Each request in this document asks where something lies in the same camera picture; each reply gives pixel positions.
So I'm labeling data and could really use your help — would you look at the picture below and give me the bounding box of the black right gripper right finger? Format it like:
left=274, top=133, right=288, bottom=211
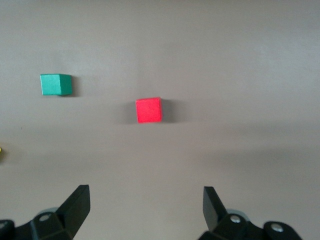
left=198, top=186, right=303, bottom=240

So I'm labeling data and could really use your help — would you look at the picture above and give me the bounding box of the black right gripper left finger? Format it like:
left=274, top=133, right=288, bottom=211
left=0, top=184, right=91, bottom=240

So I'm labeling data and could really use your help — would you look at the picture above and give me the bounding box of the red wooden block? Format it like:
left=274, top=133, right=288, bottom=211
left=135, top=97, right=163, bottom=124

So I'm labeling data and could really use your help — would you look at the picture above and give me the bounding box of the green wooden block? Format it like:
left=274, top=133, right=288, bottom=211
left=39, top=73, right=73, bottom=97

